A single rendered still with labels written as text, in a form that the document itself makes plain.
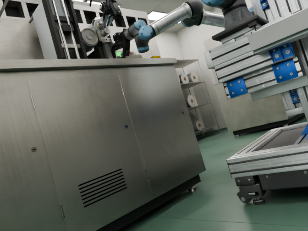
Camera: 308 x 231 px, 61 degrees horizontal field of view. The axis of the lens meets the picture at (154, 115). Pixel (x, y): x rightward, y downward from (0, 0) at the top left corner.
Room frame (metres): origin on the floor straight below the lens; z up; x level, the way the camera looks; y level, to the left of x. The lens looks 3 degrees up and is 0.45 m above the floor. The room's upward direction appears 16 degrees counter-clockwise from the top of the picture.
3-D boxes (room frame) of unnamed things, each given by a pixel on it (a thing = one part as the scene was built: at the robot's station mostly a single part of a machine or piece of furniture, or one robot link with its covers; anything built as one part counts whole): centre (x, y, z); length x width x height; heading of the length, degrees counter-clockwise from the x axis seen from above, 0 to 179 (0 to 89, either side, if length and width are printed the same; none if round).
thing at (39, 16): (1.66, 0.52, 1.17); 0.34 x 0.05 x 0.54; 45
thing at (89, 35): (1.79, 0.35, 1.17); 0.26 x 0.12 x 0.12; 45
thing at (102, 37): (1.73, 0.17, 1.05); 0.06 x 0.05 x 0.31; 45
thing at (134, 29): (1.63, -0.06, 1.11); 0.11 x 0.08 x 0.09; 44
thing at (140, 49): (1.62, -0.06, 1.01); 0.11 x 0.08 x 0.11; 12
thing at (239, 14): (1.28, -0.53, 0.87); 0.15 x 0.15 x 0.10
